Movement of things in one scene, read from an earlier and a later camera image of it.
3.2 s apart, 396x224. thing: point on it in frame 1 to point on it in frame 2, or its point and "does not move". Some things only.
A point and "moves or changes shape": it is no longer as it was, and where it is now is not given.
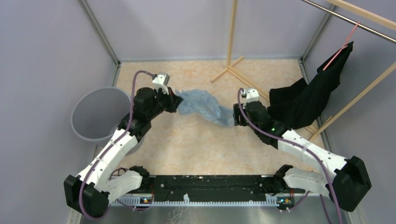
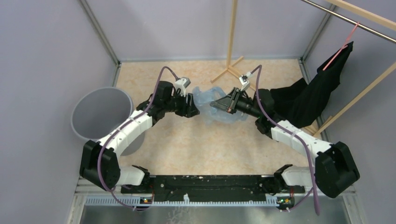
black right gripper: (238, 116) to (229, 103)
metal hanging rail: (361, 26) does not move
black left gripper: (173, 100) to (189, 111)
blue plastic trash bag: (200, 102) moves or changes shape
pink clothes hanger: (342, 46) does not move
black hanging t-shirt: (296, 105) does not move
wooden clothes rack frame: (379, 18) does not move
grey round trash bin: (98, 113) does not move
